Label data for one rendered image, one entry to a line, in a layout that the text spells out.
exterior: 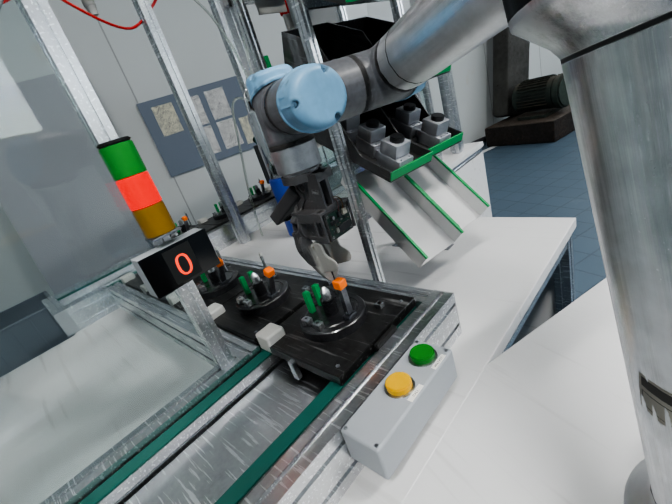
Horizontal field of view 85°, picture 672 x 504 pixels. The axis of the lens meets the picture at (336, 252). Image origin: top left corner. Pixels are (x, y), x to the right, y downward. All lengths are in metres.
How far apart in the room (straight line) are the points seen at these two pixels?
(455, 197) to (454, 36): 0.66
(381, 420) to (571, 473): 0.25
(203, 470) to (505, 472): 0.45
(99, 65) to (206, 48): 1.04
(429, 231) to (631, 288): 0.72
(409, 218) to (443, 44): 0.53
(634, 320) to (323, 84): 0.37
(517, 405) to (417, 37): 0.55
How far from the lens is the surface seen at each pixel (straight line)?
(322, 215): 0.57
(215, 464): 0.70
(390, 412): 0.57
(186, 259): 0.67
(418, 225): 0.89
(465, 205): 1.03
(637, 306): 0.20
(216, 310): 0.98
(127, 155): 0.65
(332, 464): 0.59
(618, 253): 0.19
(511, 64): 6.33
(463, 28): 0.41
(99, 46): 4.58
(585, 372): 0.75
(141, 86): 4.51
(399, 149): 0.77
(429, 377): 0.60
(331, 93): 0.47
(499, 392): 0.71
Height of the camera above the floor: 1.38
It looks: 22 degrees down
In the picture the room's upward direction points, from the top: 18 degrees counter-clockwise
